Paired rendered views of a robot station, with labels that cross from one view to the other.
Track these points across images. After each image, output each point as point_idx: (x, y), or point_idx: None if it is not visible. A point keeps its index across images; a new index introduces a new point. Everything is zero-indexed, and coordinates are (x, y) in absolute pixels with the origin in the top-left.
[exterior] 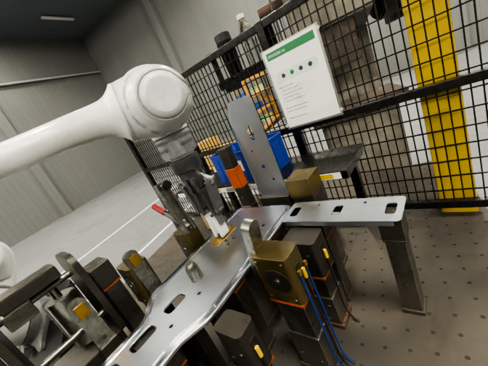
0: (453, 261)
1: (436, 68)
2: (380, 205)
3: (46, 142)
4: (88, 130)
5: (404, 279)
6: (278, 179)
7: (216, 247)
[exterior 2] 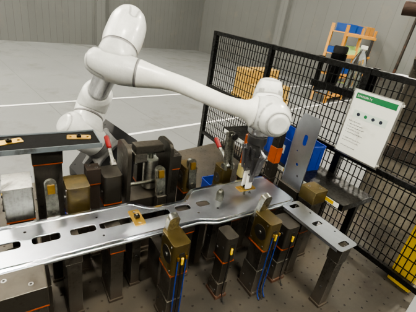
0: (360, 301)
1: None
2: (340, 238)
3: (213, 103)
4: (234, 112)
5: (322, 283)
6: (299, 179)
7: (236, 190)
